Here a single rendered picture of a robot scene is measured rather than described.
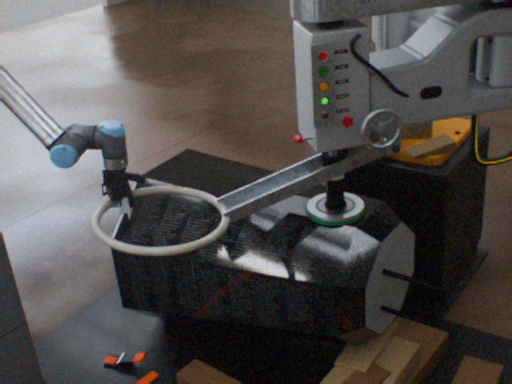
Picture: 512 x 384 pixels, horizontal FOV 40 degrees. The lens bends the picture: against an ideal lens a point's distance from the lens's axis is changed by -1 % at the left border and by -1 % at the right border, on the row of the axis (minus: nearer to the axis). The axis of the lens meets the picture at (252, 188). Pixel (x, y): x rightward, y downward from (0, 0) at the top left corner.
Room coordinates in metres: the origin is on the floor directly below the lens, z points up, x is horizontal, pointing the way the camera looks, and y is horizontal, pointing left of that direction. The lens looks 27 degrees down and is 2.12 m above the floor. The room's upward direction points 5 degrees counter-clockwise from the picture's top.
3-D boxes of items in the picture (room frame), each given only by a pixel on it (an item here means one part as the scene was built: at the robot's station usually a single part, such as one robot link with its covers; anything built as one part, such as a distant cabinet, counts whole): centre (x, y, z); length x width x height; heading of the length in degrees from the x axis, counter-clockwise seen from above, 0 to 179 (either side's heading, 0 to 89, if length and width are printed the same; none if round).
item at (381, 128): (2.25, -0.45, 1.18); 0.15 x 0.10 x 0.15; 101
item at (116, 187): (2.37, 0.50, 0.99); 0.09 x 0.08 x 0.12; 131
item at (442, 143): (2.85, -0.80, 0.80); 0.20 x 0.10 x 0.05; 102
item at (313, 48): (2.21, -0.26, 1.35); 0.08 x 0.03 x 0.28; 101
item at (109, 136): (2.38, 0.49, 1.16); 0.10 x 0.09 x 0.12; 80
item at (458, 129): (3.09, -0.76, 0.76); 0.49 x 0.49 x 0.05; 54
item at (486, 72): (2.47, -0.95, 1.32); 0.19 x 0.19 x 0.20
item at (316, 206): (2.34, -0.30, 0.82); 0.21 x 0.21 x 0.01
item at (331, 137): (2.35, -0.38, 1.30); 0.36 x 0.22 x 0.45; 101
